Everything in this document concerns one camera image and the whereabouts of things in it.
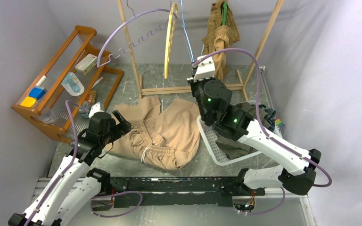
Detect tan brown shorts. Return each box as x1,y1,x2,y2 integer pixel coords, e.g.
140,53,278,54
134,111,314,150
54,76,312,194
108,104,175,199
201,0,241,81

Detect beige shorts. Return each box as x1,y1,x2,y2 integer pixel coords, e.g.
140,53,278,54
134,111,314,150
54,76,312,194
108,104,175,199
103,97,200,170

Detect olive green shorts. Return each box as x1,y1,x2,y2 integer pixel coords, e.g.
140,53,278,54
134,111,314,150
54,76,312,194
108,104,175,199
214,101,271,160

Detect blue wire hanger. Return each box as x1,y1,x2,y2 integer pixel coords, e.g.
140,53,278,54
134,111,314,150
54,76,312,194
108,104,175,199
179,0,194,62

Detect dark shark print shorts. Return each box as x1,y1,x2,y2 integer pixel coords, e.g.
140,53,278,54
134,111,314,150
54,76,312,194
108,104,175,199
259,104,276,131

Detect wooden hanger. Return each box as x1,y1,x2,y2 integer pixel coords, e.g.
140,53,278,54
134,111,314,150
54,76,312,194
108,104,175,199
164,3,178,79

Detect green hanger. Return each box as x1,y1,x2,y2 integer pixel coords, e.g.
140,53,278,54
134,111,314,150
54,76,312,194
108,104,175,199
221,1,228,25

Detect lilac plastic hanger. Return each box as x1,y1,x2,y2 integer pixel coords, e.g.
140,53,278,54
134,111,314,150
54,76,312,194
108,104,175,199
97,0,179,68

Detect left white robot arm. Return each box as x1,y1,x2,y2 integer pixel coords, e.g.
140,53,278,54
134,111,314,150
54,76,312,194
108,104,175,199
8,111,132,226

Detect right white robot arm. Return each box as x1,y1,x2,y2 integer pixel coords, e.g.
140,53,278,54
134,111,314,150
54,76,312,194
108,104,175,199
187,77,321,195

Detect white blue round jar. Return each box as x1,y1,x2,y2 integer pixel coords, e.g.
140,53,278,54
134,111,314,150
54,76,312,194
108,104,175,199
78,102,91,119

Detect wooden clothes rack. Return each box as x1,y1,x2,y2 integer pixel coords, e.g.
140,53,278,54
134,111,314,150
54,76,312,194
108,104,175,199
113,0,284,100

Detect white plastic laundry basket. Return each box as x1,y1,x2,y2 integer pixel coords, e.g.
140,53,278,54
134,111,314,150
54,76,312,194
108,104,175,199
197,99,285,167

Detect white pen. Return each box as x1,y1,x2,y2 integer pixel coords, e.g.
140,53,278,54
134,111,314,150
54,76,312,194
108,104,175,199
92,77,104,88

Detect orange wooden shelf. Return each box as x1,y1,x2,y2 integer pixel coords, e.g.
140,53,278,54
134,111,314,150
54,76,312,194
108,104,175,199
12,25,123,143

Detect white blue packaged item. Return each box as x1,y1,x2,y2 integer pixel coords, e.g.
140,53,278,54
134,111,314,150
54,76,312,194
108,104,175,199
61,72,84,97

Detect clear plastic cup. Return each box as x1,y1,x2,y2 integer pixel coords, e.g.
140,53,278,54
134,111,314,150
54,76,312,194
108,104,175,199
39,108,57,125

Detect white red box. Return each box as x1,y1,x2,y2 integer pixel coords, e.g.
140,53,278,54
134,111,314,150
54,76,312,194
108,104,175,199
75,53,98,75

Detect colourful striped card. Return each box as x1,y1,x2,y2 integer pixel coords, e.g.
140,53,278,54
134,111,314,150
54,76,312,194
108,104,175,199
275,118,285,129

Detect blue sponge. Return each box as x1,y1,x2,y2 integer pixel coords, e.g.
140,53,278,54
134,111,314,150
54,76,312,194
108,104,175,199
28,86,47,100

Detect white tube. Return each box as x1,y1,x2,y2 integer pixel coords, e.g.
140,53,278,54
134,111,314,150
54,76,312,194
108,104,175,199
35,75,47,86

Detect yellow sponge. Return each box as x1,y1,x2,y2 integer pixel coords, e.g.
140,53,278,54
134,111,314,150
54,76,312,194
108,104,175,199
19,96,38,108

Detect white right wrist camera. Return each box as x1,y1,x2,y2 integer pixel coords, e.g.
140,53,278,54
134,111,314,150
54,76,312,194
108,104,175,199
195,56,215,80

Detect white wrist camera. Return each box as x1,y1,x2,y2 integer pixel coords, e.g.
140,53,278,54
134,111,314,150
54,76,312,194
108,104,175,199
89,102,105,118
195,56,215,80

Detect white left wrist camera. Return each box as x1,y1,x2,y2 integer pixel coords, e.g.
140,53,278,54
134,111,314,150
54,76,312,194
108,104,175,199
89,102,105,118

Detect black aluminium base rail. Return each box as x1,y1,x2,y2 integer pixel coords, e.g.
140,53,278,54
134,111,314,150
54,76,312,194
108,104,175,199
29,176,308,210

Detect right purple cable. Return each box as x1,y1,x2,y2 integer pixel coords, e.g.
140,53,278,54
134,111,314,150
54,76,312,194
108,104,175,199
192,48,333,216

